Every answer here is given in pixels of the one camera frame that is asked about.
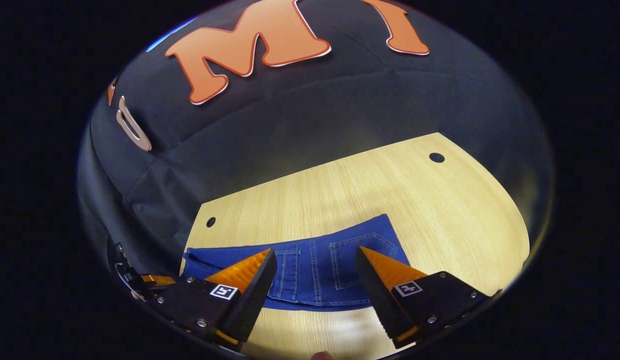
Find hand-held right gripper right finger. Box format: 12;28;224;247
355;246;491;350

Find black backdrop cloth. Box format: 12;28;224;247
77;0;556;281

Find blue denim jeans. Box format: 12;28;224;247
180;214;411;312

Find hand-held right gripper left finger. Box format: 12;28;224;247
152;248;278;348

